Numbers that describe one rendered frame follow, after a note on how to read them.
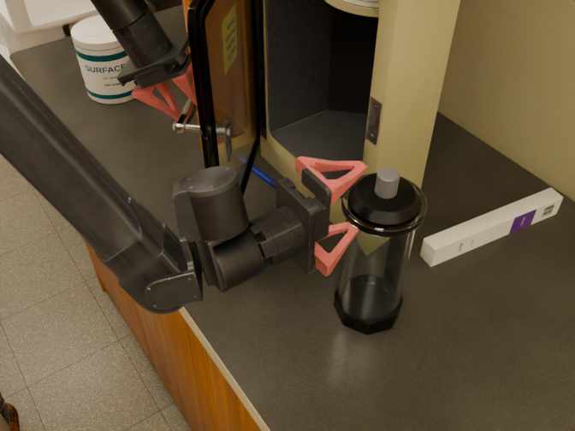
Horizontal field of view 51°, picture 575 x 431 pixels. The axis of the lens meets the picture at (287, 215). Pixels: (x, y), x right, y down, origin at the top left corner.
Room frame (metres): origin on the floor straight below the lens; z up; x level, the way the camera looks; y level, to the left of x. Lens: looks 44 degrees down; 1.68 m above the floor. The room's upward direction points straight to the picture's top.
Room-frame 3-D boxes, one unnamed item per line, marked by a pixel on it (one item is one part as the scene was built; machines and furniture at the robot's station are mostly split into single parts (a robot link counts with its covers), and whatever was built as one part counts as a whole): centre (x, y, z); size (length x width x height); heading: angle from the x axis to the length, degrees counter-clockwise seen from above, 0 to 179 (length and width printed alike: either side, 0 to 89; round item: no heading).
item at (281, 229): (0.46, 0.01, 1.20); 0.07 x 0.07 x 0.10; 34
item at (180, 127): (0.70, 0.12, 1.20); 0.10 x 0.05 x 0.03; 171
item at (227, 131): (0.66, 0.09, 1.18); 0.02 x 0.02 x 0.06; 81
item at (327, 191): (0.50, -0.05, 1.23); 0.09 x 0.07 x 0.07; 124
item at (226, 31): (0.77, 0.08, 1.19); 0.30 x 0.01 x 0.40; 171
